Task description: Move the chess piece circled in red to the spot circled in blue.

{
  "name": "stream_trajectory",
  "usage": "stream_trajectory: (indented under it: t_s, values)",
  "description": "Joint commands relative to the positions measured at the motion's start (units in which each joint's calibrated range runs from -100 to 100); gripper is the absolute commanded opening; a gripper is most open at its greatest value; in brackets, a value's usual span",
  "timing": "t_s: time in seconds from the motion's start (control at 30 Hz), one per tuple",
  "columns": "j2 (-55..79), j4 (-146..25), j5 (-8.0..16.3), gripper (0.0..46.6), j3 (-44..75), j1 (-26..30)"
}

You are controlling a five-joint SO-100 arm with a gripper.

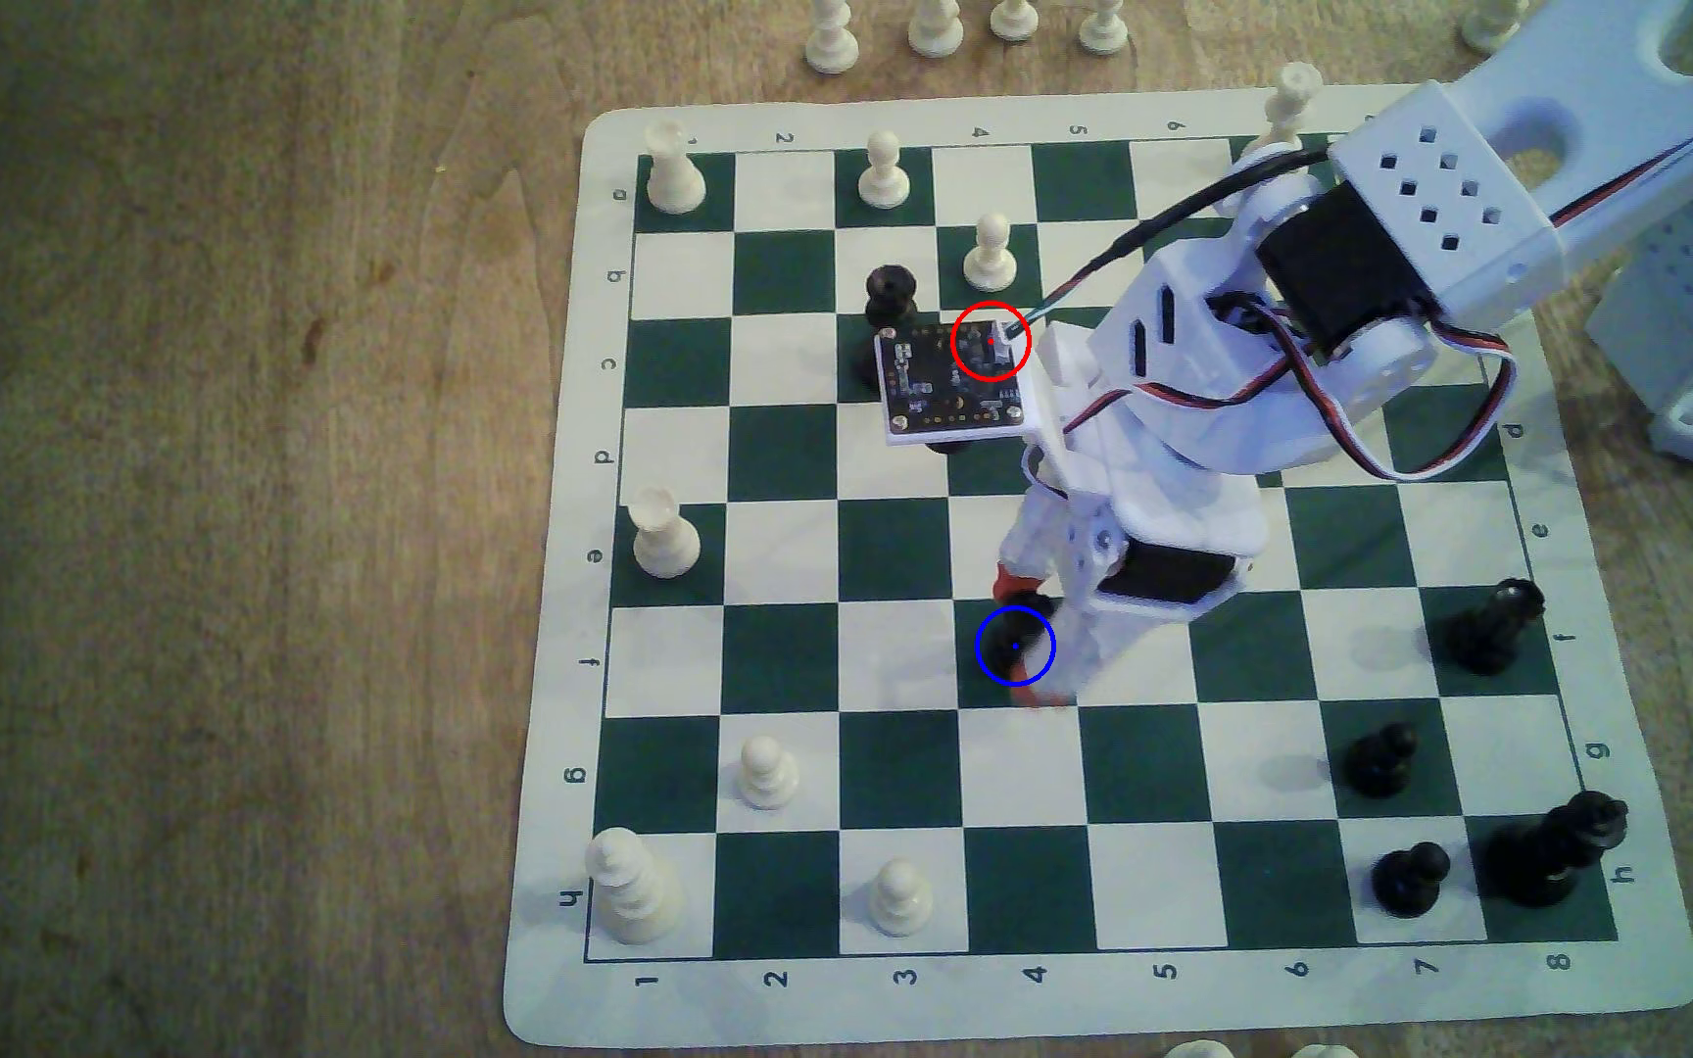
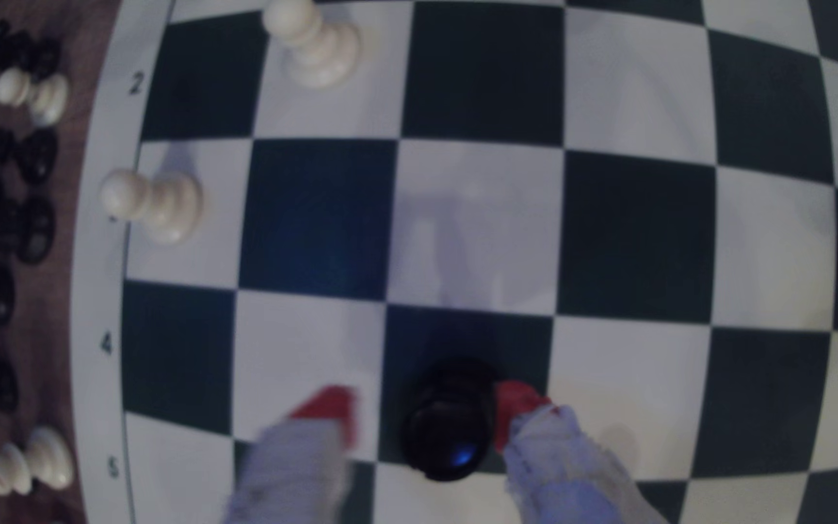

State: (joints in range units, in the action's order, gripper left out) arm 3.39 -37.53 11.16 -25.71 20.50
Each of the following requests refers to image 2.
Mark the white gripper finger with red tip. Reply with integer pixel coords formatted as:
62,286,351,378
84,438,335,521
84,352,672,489
224,386,360,524
493,380,671,524

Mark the white chess pawn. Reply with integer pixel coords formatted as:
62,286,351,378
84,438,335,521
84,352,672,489
99,167,205,246
0,426,76,498
0,67,71,128
262,0,362,90

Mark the black chess knight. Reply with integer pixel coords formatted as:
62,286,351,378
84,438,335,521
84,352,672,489
0,20,64,81

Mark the green and white chess mat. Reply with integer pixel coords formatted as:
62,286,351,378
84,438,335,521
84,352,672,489
70,0,838,524

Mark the black chess rook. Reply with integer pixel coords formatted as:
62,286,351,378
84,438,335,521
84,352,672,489
0,175,58,265
399,355,501,483

